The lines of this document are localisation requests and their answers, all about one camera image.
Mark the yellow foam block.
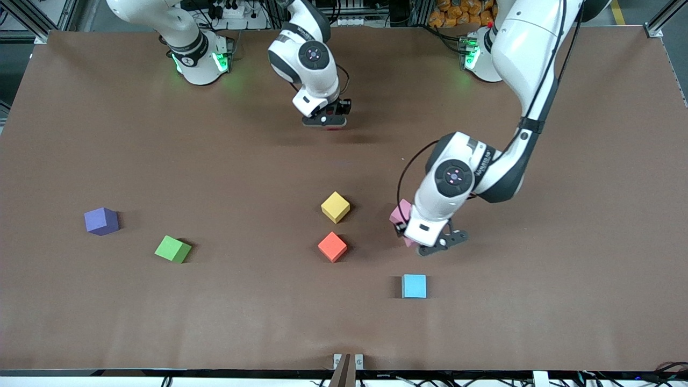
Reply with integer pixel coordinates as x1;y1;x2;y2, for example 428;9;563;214
321;191;351;224

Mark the green foam block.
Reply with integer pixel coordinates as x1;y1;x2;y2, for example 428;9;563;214
154;235;192;264

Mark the light blue foam block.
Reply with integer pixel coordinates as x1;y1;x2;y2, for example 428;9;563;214
402;274;427;299

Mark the orange foam block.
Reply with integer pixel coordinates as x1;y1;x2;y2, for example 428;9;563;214
317;231;348;263

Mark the white power strip with plugs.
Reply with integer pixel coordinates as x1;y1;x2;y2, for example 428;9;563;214
210;0;269;30

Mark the bag of orange objects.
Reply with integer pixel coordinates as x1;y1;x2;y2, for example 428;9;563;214
429;0;495;28

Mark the purple foam block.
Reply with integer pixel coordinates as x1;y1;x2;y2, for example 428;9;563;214
84;207;119;237

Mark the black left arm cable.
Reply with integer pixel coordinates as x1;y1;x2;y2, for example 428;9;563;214
397;0;585;216

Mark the brown camera pole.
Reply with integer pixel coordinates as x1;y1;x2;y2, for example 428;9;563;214
329;353;356;387

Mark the aluminium frame profile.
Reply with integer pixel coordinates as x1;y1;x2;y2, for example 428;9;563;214
0;0;73;45
645;0;688;38

